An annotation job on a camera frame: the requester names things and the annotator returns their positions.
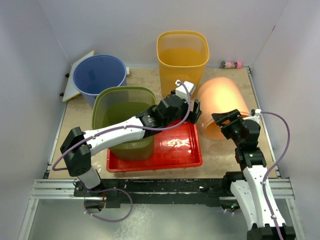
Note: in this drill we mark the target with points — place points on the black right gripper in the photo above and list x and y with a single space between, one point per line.
234 116

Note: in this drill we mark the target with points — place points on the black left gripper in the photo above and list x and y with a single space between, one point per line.
194 115

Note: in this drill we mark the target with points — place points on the orange round plastic bucket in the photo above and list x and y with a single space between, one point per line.
218 96

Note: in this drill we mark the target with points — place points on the yellow mesh waste basket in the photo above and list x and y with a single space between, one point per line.
182 55

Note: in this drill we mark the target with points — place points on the blue round plastic bucket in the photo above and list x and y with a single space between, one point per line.
98 73

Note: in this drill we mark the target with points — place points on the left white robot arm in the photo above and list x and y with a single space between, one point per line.
80 146

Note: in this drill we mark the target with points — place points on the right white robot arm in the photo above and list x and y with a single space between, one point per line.
251 186

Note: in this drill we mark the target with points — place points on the red plastic tray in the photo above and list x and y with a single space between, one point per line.
175 148

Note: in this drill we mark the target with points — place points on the pink capped small bottle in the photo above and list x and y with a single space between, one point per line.
231 65

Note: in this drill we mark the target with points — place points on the green mesh waste basket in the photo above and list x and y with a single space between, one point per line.
117 104

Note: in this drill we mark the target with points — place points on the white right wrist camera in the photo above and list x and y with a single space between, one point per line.
255 115

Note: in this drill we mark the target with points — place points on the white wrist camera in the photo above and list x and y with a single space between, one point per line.
255 115
184 89

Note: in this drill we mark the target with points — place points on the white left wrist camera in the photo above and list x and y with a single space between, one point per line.
184 89

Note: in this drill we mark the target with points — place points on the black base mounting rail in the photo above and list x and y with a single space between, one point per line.
210 192

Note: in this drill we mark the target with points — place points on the aluminium frame rail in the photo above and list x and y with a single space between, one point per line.
185 207

